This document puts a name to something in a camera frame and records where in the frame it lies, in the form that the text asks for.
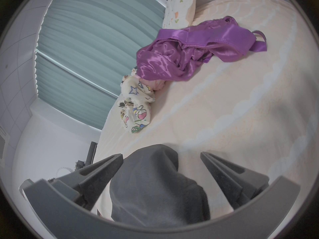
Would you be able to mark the white printed pillow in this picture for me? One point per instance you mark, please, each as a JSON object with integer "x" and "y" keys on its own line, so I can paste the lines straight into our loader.
{"x": 179, "y": 9}

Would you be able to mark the pink garment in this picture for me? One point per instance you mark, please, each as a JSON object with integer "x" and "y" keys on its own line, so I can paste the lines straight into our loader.
{"x": 157, "y": 85}

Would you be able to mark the black T-shirt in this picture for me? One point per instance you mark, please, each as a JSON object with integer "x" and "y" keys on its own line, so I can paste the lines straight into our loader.
{"x": 154, "y": 188}

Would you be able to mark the round white mirror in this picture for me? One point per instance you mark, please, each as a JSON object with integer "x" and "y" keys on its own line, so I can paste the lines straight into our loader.
{"x": 65, "y": 168}

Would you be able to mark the bed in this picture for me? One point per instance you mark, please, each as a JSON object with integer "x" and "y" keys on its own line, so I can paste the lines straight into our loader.
{"x": 249, "y": 108}

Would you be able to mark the white printed pyjama garment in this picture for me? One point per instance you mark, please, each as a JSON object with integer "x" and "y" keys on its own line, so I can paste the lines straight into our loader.
{"x": 135, "y": 108}

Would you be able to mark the purple satin garment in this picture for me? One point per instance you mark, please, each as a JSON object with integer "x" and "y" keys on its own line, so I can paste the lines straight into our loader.
{"x": 169, "y": 56}

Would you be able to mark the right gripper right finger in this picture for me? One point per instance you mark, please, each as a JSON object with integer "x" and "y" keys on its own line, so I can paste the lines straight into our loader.
{"x": 239, "y": 178}

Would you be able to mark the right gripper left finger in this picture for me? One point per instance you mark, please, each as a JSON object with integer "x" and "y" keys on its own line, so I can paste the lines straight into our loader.
{"x": 92, "y": 180}

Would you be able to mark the blue-green curtain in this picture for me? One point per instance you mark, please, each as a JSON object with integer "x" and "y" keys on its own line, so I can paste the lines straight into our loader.
{"x": 99, "y": 26}
{"x": 74, "y": 93}

